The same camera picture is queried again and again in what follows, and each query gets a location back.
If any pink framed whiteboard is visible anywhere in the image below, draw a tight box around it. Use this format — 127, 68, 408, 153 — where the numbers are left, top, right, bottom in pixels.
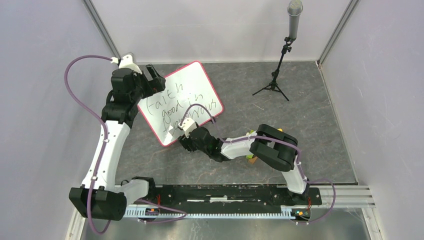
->
138, 61, 224, 147

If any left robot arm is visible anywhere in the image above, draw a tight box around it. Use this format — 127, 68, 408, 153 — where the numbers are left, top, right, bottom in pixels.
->
69, 64, 166, 221

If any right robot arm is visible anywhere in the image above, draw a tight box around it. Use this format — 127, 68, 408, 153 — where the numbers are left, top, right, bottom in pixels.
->
178, 122, 309, 204

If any brown wooden block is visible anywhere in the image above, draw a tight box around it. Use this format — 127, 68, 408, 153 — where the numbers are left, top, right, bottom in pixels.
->
248, 157, 258, 164

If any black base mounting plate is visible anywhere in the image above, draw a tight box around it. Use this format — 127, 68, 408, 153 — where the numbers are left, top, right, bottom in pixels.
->
144, 184, 323, 214

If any black microphone tripod stand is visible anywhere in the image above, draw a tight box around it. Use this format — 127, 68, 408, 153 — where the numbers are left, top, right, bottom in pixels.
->
252, 36, 293, 101

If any silver microphone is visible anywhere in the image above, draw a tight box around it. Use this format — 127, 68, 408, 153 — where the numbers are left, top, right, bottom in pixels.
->
287, 0, 303, 41

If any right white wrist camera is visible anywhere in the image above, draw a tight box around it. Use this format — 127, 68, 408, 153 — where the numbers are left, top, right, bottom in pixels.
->
178, 117, 199, 138

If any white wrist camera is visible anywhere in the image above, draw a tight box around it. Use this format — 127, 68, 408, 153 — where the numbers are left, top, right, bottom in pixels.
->
178, 117, 199, 138
118, 52, 143, 75

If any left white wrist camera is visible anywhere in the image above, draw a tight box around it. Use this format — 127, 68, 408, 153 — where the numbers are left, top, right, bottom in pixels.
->
118, 52, 143, 75

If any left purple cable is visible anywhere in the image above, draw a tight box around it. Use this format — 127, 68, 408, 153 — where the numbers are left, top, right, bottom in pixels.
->
63, 54, 120, 236

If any purple cable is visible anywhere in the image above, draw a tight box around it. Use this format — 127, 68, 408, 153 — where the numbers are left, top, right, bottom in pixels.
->
180, 103, 337, 225
63, 54, 120, 236

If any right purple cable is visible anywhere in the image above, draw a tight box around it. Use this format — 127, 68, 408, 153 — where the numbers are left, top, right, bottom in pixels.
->
180, 103, 337, 225

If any white cable duct rail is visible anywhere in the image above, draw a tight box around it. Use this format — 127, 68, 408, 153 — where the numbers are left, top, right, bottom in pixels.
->
123, 204, 311, 221

